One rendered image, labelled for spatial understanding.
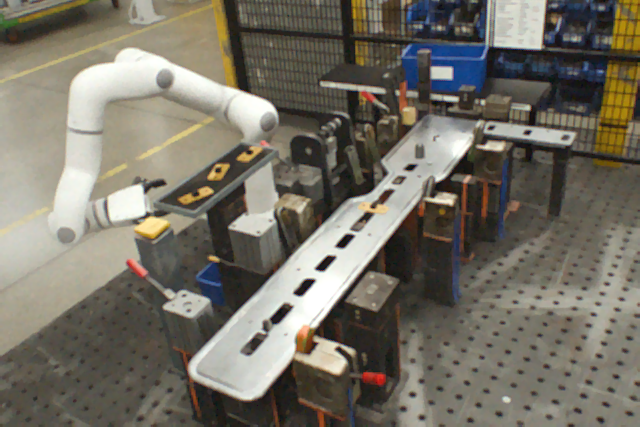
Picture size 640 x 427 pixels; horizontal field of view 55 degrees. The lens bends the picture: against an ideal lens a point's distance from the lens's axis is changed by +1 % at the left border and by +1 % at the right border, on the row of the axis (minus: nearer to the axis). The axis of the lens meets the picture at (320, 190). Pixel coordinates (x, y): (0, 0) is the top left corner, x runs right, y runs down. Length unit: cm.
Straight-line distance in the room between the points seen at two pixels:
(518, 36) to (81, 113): 158
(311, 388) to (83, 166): 87
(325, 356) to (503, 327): 73
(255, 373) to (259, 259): 34
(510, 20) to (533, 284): 102
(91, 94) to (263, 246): 59
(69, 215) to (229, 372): 65
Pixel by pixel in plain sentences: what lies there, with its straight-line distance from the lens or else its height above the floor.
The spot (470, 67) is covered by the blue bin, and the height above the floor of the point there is 113.
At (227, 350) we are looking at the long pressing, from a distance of 135.
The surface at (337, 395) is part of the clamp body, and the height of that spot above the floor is 100.
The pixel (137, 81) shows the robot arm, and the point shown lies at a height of 141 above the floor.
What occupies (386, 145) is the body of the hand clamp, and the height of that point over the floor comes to 97.
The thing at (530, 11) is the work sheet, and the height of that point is 129.
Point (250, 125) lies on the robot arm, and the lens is 192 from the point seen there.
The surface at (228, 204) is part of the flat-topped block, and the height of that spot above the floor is 110.
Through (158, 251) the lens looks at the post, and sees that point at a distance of 149.
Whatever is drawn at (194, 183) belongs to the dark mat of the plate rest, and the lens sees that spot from 164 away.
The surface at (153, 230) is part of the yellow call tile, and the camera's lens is 148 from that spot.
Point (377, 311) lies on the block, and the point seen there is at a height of 103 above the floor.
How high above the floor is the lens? 192
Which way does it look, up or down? 30 degrees down
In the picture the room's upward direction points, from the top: 6 degrees counter-clockwise
